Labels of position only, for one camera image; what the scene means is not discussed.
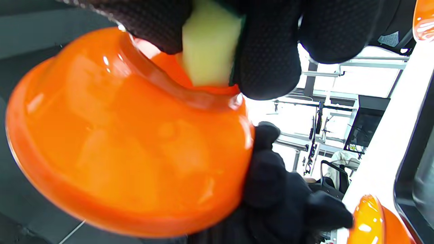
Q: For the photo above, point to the dark brown serving tray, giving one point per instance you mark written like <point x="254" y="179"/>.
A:
<point x="420" y="176"/>

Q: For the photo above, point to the orange plastic bowl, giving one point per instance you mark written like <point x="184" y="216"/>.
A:
<point x="425" y="20"/>
<point x="369" y="223"/>
<point x="118" y="152"/>

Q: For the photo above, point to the black chair with white cloth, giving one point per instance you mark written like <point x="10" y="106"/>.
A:
<point x="335" y="176"/>

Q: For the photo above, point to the green and yellow sponge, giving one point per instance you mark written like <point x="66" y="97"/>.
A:
<point x="210" y="47"/>

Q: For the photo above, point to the person's right hand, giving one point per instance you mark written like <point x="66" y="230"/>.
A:
<point x="271" y="51"/>

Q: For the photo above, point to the person's left hand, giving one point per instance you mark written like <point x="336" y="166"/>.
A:
<point x="278" y="210"/>

